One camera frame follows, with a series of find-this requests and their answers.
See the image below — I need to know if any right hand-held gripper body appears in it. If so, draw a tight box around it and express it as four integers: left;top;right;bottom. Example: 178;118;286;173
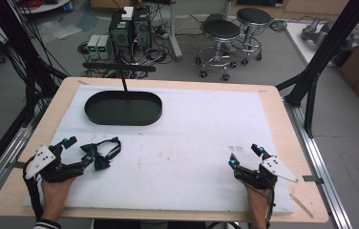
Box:
235;155;300;191

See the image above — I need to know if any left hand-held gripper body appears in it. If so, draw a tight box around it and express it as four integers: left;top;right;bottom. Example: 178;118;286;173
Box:
24;143;86;184

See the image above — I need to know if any black bow tie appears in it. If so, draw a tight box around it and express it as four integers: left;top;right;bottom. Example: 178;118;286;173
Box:
79;136;122;172

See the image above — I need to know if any black oval tray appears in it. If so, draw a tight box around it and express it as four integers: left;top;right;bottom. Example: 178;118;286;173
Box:
84;90;163;127

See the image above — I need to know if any person's right hand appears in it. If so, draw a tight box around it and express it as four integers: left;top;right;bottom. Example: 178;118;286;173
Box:
243;185;271;224

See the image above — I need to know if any person's left hand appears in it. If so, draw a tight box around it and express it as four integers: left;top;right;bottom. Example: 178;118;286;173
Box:
41;177;75;221

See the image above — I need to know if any grey tape strip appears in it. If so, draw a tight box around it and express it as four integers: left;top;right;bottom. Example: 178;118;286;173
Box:
302;174;326;186
6;159;27;170

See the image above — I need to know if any thin wooden stick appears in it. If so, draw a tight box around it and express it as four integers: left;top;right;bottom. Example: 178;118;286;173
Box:
289;192;315;219

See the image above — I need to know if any white foam mat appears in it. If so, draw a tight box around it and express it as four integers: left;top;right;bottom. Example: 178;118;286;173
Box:
24;84;295;215

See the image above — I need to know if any black T-shaped stand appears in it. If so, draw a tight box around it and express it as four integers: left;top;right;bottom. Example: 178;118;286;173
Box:
82;61;158;94

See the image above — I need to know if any grey power supply unit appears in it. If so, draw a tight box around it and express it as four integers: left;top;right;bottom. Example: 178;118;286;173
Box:
86;33;101;60
96;33;114;60

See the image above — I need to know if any white side table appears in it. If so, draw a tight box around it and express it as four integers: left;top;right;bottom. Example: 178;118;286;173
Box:
285;21;359;69

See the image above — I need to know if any black computer tower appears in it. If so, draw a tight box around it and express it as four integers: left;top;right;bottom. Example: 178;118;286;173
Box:
132;5;153;54
108;10;136;63

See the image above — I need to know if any black round stool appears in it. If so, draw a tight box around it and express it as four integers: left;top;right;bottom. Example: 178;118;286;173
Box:
231;7;273;67
194;19;243;82

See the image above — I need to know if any electronics rack with boxes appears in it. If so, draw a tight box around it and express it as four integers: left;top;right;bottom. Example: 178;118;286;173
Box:
77;6;181;80

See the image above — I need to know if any grey device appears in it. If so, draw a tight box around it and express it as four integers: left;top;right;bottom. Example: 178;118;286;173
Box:
301;16;359;52

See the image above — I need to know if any small white box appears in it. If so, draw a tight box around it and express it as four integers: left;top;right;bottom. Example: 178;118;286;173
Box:
120;6;135;22

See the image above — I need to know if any grey table leg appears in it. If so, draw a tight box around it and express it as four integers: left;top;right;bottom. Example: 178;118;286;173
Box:
167;0;184;62

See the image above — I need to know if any aluminium rail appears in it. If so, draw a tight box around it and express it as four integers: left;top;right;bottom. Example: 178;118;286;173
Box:
283;96;354;229
0;106;48;215

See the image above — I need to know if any black frame post with cables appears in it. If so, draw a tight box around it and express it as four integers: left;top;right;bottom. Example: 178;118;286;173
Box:
0;0;71;129

